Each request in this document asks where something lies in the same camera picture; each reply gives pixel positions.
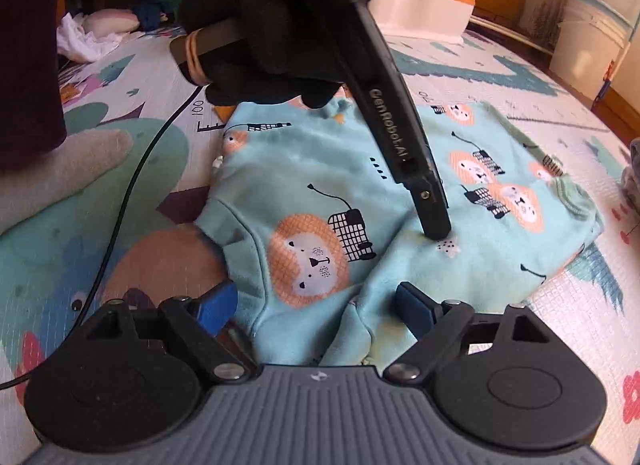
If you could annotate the pink plush pillow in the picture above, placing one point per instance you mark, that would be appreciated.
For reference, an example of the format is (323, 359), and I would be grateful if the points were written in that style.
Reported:
(110, 22)

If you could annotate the white floor pipe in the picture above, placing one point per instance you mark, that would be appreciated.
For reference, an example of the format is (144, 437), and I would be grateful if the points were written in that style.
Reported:
(510, 35)

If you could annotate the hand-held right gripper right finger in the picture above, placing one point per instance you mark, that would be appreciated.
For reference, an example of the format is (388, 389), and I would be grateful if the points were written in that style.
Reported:
(415, 310)

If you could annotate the white potty with orange trim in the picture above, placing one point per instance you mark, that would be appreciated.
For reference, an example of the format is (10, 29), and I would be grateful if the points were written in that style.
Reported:
(430, 15)

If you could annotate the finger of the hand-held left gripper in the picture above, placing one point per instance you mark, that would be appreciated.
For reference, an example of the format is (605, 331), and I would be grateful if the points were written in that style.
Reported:
(432, 215)

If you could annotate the white lace cloth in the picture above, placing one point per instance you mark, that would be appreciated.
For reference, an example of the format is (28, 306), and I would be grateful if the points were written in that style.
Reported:
(85, 40)

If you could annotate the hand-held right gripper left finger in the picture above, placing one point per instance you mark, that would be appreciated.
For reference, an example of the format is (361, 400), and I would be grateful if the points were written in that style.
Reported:
(217, 307)

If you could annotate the teal lion print sweatshirt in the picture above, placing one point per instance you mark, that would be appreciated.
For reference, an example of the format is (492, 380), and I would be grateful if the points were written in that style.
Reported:
(350, 180)

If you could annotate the animal print play mat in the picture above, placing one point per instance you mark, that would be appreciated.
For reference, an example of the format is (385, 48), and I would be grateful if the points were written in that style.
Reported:
(500, 90)

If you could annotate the scattered small cards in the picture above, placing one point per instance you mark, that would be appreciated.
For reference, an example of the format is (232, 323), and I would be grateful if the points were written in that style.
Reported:
(75, 85)

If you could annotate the person's grey socked foot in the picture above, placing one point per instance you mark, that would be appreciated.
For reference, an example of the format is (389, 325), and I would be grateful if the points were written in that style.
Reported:
(65, 175)

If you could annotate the white plastic bucket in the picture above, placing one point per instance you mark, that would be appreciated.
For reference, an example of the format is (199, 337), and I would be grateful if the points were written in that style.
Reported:
(585, 55)

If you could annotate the orange card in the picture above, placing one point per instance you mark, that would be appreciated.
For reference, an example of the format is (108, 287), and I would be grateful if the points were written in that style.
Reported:
(225, 111)

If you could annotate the person's maroon trouser leg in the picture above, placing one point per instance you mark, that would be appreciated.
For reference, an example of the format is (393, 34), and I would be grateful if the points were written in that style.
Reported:
(30, 45)

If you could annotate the person's left hand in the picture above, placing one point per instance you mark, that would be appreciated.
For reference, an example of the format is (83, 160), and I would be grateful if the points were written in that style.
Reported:
(280, 55)

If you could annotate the dark blue cloth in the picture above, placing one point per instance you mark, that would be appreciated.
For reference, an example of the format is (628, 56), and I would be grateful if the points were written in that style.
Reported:
(150, 12)

